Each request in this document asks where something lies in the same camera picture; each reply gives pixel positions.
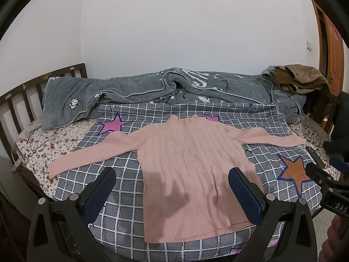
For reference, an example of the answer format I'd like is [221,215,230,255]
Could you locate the grey-green plush blanket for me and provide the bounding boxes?
[42,66,306,132]

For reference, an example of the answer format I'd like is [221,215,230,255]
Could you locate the person's right hand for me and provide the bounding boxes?
[318,215,348,262]

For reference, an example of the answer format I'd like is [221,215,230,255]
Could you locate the dark wooden headboard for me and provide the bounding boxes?
[1,63,87,159]

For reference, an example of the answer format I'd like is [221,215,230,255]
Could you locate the brown clothes pile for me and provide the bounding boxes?
[272,64,330,95]

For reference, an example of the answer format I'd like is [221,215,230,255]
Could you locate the floral bed sheet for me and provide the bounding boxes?
[15,117,96,198]

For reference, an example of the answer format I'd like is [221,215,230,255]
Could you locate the white wall switch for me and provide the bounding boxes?
[306,41,312,51]

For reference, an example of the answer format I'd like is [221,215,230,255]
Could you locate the orange wooden door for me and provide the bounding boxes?
[312,0,344,95]

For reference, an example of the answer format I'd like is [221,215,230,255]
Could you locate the grey checked star duvet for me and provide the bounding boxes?
[54,103,321,261]

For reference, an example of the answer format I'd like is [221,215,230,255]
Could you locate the white charging cable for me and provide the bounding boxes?
[10,141,27,172]

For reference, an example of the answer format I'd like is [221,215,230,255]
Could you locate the dark wooden footboard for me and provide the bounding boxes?
[303,89,341,135]

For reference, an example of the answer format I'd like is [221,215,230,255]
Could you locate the pink ribbed knit sweater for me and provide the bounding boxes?
[48,115,306,243]

